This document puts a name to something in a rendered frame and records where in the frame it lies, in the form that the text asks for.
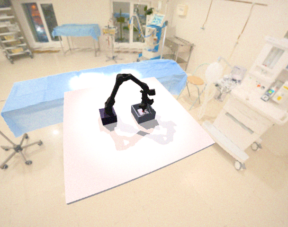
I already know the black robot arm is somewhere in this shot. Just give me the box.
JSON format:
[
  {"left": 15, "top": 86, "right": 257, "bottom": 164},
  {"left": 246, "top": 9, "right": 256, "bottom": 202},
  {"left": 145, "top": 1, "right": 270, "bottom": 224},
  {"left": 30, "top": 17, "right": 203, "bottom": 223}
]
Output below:
[{"left": 104, "top": 73, "right": 156, "bottom": 114}]

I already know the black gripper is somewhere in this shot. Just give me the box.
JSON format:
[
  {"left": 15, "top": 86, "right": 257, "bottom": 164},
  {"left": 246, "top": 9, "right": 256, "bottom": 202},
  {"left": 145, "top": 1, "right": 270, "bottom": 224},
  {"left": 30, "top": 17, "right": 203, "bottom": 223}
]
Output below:
[{"left": 139, "top": 97, "right": 148, "bottom": 112}]

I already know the white flat plate with hole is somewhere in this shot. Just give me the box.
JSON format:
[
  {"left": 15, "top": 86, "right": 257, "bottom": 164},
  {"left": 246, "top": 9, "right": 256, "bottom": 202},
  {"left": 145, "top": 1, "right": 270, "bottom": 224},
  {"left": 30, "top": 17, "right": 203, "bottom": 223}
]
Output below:
[{"left": 137, "top": 109, "right": 148, "bottom": 116}]

